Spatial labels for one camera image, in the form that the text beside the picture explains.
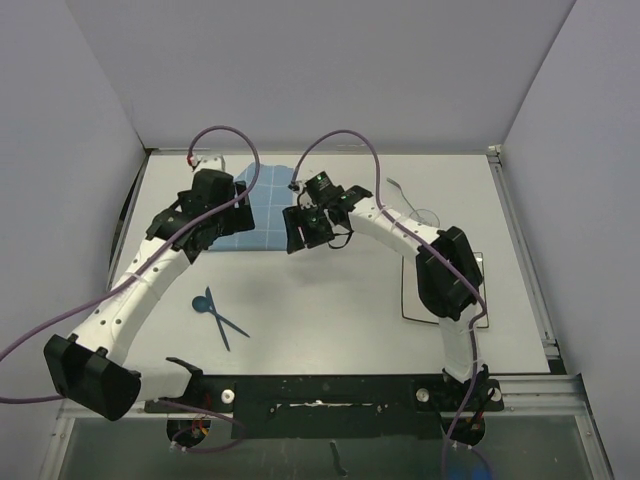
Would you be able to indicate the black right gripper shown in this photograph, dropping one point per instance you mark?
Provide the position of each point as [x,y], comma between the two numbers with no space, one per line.
[295,214]

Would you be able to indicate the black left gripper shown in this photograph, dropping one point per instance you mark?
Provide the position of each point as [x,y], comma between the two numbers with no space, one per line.
[240,220]

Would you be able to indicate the blue checked cloth napkin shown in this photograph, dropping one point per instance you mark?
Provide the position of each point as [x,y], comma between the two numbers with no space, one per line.
[268,199]

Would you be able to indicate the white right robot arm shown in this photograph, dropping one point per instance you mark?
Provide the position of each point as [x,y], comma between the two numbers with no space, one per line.
[448,274]

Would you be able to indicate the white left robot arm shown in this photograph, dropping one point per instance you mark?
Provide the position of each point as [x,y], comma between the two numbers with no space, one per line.
[88,366]

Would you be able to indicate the dark blue plastic knife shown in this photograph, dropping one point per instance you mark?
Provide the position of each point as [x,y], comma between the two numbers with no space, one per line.
[213,311]

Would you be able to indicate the dark blue plastic spoon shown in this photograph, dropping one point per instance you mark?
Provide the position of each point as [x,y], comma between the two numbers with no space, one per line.
[200,304]

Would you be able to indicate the silver metal fork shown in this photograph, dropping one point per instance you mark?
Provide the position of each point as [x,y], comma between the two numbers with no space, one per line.
[397,185]

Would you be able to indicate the clear wine glass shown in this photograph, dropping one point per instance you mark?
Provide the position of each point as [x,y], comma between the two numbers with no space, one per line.
[426,217]

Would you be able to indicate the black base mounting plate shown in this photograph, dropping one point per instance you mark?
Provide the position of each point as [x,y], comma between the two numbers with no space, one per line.
[341,406]

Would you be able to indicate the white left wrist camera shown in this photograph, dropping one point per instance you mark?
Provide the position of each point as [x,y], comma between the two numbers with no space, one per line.
[198,162]

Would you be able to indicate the aluminium frame rail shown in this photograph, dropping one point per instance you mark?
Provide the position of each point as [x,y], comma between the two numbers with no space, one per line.
[567,435]

